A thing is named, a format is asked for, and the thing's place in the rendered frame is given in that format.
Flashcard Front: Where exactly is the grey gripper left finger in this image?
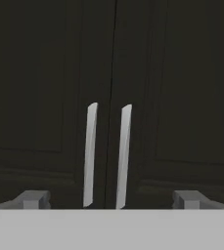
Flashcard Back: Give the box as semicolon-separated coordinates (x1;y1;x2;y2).
0;189;51;210

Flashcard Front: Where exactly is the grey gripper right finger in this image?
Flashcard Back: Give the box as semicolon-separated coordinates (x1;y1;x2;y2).
172;189;224;210

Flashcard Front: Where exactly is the dark cabinet door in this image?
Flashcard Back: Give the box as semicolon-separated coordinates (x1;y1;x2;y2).
104;0;224;210
0;0;117;210

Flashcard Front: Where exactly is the silver bar door handle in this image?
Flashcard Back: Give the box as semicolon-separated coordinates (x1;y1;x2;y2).
114;104;133;210
82;102;99;209

